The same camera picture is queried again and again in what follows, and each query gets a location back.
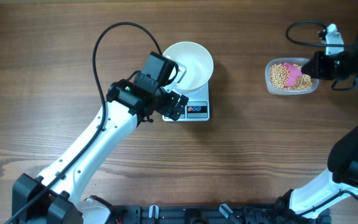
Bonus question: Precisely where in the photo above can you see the pink plastic scoop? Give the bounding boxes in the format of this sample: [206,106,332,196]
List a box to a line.
[283,63,302,87]

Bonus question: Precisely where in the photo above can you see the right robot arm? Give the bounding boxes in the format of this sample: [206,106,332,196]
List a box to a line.
[272,22,358,223]

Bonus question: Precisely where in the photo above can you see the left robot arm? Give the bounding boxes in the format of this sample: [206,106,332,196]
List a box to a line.
[8,52,188,223]

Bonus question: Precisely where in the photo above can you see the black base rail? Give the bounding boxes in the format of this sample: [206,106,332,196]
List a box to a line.
[105,205,332,224]

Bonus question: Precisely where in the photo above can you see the left black cable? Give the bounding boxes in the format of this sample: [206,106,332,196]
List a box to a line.
[4,22,163,224]

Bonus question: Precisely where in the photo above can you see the yellow soybeans in container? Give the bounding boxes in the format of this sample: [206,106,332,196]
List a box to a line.
[269,63,313,90]

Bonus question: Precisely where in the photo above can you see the white bowl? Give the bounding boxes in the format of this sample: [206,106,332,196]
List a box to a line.
[163,42,214,94]

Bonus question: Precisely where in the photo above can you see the clear plastic container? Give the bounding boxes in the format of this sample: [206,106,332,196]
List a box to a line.
[265,57,319,95]

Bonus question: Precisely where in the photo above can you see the white digital kitchen scale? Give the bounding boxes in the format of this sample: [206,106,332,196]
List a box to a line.
[162,83,210,122]

